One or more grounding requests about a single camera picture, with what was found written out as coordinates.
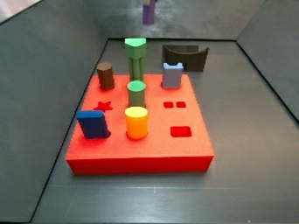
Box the purple rectangular block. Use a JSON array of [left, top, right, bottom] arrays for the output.
[[143, 0, 156, 25]]

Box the red peg board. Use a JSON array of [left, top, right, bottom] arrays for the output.
[[65, 74, 215, 175]]

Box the yellow cylinder peg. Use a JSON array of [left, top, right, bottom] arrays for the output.
[[125, 107, 148, 139]]

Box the green cylinder peg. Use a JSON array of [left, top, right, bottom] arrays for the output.
[[127, 80, 145, 107]]

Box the light blue notched peg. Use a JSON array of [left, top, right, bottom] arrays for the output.
[[163, 63, 183, 88]]

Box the dark blue rounded peg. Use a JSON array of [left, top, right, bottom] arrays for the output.
[[76, 110, 111, 139]]

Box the brown hexagonal peg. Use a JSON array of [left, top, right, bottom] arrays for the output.
[[97, 62, 115, 90]]

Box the black curved holder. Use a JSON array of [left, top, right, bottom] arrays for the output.
[[163, 45, 209, 72]]

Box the tall green triangular peg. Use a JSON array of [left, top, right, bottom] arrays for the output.
[[125, 38, 147, 81]]

